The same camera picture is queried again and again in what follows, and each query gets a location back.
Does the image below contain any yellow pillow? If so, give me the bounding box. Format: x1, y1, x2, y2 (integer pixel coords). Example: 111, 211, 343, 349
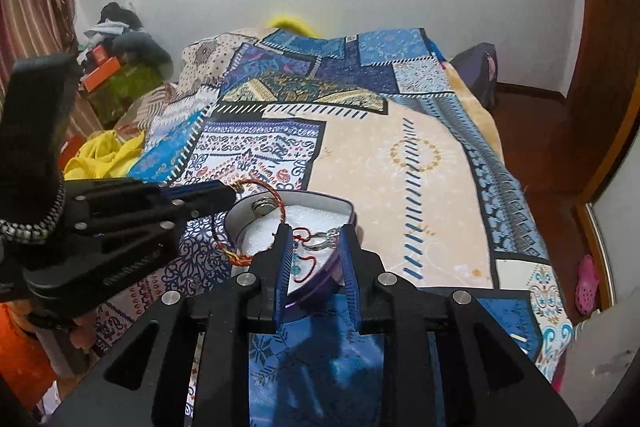
268, 14, 320, 38

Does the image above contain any pink slipper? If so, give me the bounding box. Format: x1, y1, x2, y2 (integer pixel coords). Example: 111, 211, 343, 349
574, 255, 600, 317

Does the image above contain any red gold cord bracelet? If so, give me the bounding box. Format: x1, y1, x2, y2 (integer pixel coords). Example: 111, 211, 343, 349
211, 178, 289, 269

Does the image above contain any brown wooden door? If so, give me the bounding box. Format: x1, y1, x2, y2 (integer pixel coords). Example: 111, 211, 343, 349
564, 0, 640, 203

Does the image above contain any orange box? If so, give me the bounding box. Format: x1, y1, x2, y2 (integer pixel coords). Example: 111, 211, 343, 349
81, 57, 122, 92

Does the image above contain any silver ring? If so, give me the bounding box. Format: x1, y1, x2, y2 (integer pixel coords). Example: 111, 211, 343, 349
304, 226, 343, 253

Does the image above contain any blue patchwork bed blanket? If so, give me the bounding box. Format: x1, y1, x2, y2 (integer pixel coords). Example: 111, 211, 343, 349
94, 29, 573, 426

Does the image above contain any wooden wardrobe with white doors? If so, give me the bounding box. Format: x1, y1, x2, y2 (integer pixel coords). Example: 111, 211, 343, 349
575, 84, 639, 310

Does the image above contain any dark blue bag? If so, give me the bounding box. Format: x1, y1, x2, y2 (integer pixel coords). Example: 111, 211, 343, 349
449, 42, 498, 112

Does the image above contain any purple heart-shaped tin box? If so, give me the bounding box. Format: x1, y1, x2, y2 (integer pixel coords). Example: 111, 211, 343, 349
224, 191, 356, 315

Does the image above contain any striped orange cloth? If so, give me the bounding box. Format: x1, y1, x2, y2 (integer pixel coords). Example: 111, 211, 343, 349
114, 83, 176, 140

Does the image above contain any clothes pile on stand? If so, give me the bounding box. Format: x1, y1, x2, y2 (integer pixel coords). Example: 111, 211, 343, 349
77, 1, 174, 129

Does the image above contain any striped brown curtain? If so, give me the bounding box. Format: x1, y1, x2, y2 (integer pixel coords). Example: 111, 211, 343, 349
0, 0, 101, 143

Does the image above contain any yellow cloth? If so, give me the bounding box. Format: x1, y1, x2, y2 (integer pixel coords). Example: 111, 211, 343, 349
63, 130, 145, 181

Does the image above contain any red string necklace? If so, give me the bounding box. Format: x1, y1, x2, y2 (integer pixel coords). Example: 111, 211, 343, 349
288, 225, 321, 285

